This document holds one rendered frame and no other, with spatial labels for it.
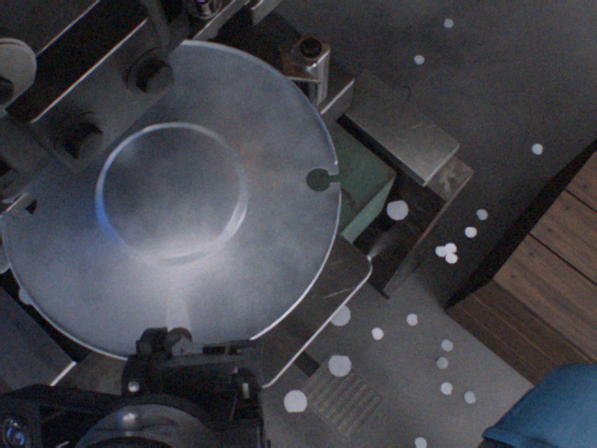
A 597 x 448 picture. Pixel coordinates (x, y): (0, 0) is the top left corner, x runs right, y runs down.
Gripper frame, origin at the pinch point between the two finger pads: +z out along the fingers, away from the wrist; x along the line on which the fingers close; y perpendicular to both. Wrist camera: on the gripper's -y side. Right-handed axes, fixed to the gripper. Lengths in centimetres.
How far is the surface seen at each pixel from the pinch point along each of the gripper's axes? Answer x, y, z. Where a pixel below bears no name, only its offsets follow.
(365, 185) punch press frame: 12.7, 18.0, 20.2
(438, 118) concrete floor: 26, 44, 93
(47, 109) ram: 18.4, -3.6, -12.7
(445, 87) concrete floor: 33, 47, 95
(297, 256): 7.3, 9.9, 3.8
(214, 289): 5.1, 2.8, 3.1
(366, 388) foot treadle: -23, 21, 59
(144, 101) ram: 19.6, 0.2, -5.3
